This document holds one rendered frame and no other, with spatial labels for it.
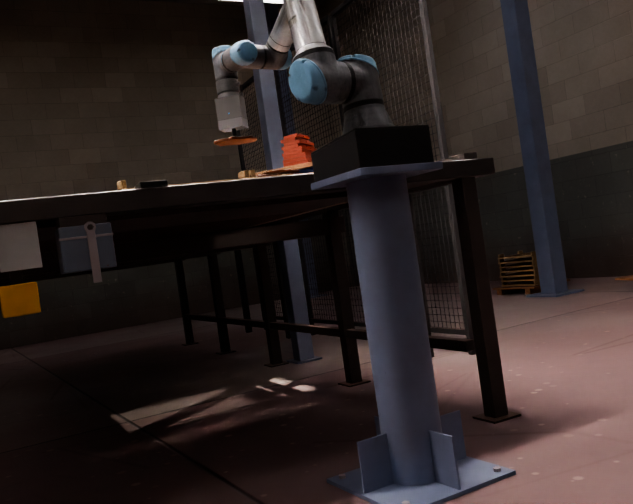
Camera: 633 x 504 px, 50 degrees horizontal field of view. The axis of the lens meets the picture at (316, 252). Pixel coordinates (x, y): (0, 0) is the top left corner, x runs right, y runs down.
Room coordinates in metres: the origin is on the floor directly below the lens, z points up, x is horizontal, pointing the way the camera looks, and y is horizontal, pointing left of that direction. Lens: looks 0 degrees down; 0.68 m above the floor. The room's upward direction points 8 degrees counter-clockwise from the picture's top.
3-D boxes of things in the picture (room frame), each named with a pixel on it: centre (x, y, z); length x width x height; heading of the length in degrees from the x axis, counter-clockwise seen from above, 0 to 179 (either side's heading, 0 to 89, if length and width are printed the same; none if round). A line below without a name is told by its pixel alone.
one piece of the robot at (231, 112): (2.28, 0.21, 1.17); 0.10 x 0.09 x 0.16; 169
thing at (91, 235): (1.84, 0.61, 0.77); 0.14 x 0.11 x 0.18; 116
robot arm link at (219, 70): (2.27, 0.21, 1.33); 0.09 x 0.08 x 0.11; 35
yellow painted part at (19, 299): (1.76, 0.77, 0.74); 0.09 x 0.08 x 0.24; 116
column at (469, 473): (1.93, -0.19, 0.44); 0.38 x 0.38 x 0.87; 29
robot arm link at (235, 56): (2.20, 0.14, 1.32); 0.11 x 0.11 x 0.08; 35
